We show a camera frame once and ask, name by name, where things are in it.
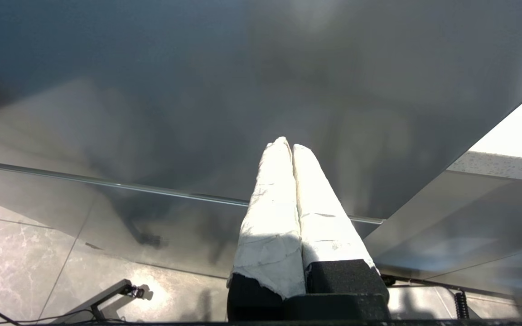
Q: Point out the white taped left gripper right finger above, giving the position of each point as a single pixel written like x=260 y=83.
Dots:
x=324 y=217

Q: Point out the steel under-counter cabinet front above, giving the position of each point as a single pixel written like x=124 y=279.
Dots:
x=469 y=226

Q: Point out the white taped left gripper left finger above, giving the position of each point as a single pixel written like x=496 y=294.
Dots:
x=268 y=217

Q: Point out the tall cabinet side panel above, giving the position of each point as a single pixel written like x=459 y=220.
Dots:
x=197 y=90

